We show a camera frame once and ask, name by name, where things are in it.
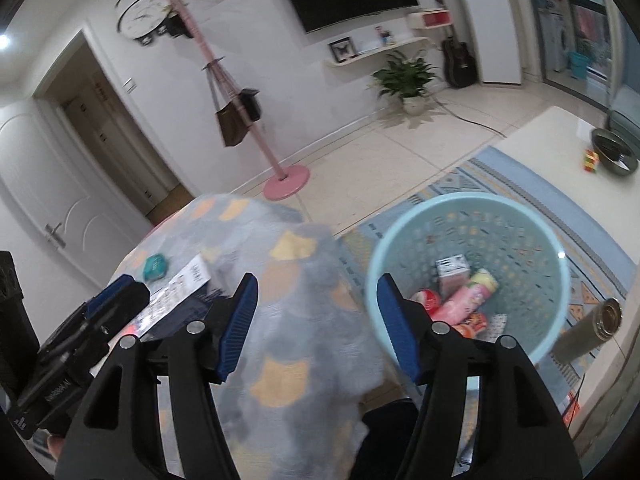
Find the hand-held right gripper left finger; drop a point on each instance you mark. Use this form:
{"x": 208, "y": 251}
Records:
{"x": 240, "y": 320}

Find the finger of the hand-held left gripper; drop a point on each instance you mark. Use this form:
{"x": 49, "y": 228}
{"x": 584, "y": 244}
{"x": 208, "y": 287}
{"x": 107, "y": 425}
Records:
{"x": 75, "y": 340}
{"x": 117, "y": 292}

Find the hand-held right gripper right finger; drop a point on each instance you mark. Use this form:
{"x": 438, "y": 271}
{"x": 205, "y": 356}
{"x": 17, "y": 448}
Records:
{"x": 397, "y": 325}

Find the blue and white carton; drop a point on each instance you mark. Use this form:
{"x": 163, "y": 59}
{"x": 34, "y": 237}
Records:
{"x": 180, "y": 285}
{"x": 452, "y": 272}

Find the orange plastic bag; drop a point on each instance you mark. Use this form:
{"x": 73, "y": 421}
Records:
{"x": 469, "y": 329}

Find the pink snack can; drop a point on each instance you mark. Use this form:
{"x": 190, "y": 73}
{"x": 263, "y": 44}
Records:
{"x": 465, "y": 300}

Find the white dotted cloth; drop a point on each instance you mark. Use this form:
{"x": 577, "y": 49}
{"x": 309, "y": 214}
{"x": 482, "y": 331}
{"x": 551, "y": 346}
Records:
{"x": 500, "y": 325}

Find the light blue plastic basket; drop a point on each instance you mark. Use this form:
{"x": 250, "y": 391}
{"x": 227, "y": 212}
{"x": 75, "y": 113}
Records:
{"x": 525, "y": 270}

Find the person's left hand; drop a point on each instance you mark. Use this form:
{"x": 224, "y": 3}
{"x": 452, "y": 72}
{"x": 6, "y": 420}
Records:
{"x": 55, "y": 446}

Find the small green packet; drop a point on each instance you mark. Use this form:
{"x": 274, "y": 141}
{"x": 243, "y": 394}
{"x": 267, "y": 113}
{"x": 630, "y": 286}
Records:
{"x": 155, "y": 266}

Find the grey patterned tablecloth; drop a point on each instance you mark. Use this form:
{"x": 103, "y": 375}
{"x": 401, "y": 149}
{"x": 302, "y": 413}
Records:
{"x": 300, "y": 350}

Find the person's dark trousers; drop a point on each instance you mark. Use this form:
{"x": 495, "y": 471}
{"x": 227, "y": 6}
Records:
{"x": 385, "y": 435}

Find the white door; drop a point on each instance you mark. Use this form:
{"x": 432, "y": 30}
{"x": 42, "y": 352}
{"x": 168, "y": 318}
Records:
{"x": 60, "y": 185}

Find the metal thermos flask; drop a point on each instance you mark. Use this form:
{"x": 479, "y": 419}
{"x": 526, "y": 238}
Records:
{"x": 585, "y": 332}

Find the brown handbag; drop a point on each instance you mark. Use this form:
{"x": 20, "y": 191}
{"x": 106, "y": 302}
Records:
{"x": 232, "y": 127}

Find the pink coat rack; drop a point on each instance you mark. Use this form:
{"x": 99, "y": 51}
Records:
{"x": 250, "y": 125}

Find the blue patterned rug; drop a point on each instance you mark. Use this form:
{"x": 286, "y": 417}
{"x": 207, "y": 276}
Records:
{"x": 575, "y": 220}

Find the small black bag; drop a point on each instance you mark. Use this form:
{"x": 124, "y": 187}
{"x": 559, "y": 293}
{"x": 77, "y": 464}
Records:
{"x": 250, "y": 105}

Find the white coffee table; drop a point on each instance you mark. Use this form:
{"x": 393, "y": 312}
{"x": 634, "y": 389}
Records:
{"x": 550, "y": 135}

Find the potted green plant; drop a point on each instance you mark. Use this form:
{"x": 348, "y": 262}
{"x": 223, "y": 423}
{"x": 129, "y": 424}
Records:
{"x": 405, "y": 75}

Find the colourful puzzle cube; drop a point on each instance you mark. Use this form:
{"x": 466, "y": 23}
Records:
{"x": 590, "y": 161}

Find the black guitar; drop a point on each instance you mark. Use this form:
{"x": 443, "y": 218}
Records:
{"x": 460, "y": 65}

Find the black hat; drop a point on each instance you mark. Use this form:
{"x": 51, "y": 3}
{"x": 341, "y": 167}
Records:
{"x": 177, "y": 26}

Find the metal bowl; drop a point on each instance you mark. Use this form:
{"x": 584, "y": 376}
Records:
{"x": 612, "y": 152}

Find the framed butterfly picture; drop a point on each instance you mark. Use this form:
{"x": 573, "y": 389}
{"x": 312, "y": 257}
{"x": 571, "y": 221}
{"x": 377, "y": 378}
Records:
{"x": 342, "y": 50}

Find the pen holder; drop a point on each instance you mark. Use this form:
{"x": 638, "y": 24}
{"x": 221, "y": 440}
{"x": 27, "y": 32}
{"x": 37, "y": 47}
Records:
{"x": 385, "y": 37}

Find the red and white drawer box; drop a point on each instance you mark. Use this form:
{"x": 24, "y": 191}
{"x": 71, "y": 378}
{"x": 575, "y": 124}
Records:
{"x": 427, "y": 18}

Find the teal bin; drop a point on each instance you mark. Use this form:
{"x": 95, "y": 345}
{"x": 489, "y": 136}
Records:
{"x": 580, "y": 65}

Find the white standing air conditioner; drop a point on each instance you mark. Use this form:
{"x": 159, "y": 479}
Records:
{"x": 487, "y": 20}

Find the white curved wall shelf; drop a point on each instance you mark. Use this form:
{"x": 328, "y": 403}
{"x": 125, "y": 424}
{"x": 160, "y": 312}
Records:
{"x": 380, "y": 52}

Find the panda wall clock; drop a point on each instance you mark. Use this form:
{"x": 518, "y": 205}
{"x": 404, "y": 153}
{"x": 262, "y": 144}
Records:
{"x": 140, "y": 15}

